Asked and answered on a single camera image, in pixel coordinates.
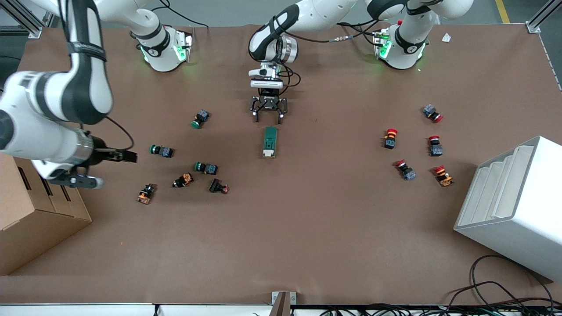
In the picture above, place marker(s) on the black square button red terminal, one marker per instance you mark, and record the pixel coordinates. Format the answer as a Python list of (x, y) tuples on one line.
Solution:
[(217, 185)]

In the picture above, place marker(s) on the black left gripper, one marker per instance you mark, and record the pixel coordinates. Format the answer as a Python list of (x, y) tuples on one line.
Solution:
[(268, 101)]

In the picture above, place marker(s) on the white slotted storage bin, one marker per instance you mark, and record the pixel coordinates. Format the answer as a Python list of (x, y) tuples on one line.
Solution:
[(518, 206)]

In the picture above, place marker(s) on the brown cardboard box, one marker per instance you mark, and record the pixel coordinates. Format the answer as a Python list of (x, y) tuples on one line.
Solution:
[(26, 228)]

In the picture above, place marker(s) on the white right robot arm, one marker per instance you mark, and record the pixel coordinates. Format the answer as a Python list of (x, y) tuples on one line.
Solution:
[(83, 87)]

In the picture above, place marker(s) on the red mushroom button orange rings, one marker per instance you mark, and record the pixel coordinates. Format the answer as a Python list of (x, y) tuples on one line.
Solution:
[(390, 138)]

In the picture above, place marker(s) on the red mushroom button blue body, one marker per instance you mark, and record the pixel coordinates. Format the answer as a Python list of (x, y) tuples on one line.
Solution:
[(406, 170), (432, 113), (435, 147)]

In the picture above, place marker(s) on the brown table cover sheet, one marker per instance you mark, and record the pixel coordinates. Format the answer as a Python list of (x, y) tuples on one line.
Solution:
[(329, 219)]

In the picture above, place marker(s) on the red mushroom button orange body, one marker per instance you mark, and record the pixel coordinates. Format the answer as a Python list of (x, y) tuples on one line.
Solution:
[(443, 176)]

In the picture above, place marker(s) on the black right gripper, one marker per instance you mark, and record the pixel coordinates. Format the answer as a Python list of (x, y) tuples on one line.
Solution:
[(99, 153)]

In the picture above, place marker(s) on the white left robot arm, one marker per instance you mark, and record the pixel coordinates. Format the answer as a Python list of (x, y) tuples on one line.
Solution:
[(325, 11)]

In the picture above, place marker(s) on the aluminium frame profile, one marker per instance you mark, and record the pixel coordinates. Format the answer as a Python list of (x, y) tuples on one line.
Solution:
[(33, 28), (533, 26)]

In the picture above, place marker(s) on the green push button blue body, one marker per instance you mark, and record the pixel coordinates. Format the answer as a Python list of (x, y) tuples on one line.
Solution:
[(200, 118), (207, 168), (162, 151)]

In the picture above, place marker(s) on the aluminium profile bracket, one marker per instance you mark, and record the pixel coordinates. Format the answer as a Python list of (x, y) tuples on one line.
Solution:
[(283, 303)]

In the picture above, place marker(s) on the black button orange body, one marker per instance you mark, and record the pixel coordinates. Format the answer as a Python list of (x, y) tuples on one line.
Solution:
[(146, 193), (183, 180)]

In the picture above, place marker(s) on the small white paper scrap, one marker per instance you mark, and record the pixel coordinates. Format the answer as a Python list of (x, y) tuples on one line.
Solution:
[(446, 37)]

